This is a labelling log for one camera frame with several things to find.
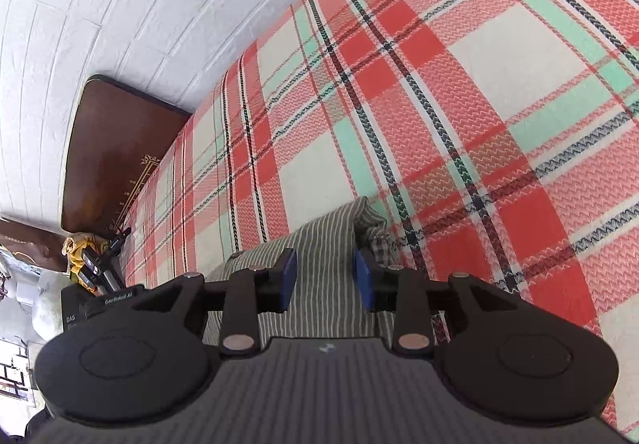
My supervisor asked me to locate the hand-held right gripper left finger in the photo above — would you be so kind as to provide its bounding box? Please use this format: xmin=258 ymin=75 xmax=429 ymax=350
xmin=132 ymin=248 xmax=299 ymax=358

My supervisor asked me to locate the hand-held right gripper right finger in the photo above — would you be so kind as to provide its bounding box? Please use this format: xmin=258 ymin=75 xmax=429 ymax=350
xmin=352 ymin=248 xmax=521 ymax=358

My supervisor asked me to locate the green striped shirt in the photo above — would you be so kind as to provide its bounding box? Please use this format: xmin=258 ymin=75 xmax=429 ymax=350
xmin=202 ymin=197 xmax=401 ymax=351

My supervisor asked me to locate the black tool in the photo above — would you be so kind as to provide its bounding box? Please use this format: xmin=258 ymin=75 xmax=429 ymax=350
xmin=79 ymin=227 xmax=133 ymax=296

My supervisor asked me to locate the yellow crumpled cloth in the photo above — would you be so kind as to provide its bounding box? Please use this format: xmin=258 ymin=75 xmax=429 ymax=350
xmin=62 ymin=233 xmax=109 ymax=296

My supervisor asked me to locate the dark wooden cabinet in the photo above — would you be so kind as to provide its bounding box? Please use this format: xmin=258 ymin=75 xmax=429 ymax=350
xmin=0 ymin=218 xmax=69 ymax=274

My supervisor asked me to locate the dark wooden headboard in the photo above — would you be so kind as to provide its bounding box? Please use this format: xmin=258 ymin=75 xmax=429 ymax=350
xmin=60 ymin=73 xmax=193 ymax=236

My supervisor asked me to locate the red plaid blanket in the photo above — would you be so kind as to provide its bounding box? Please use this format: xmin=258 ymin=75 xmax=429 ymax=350
xmin=120 ymin=0 xmax=639 ymax=440

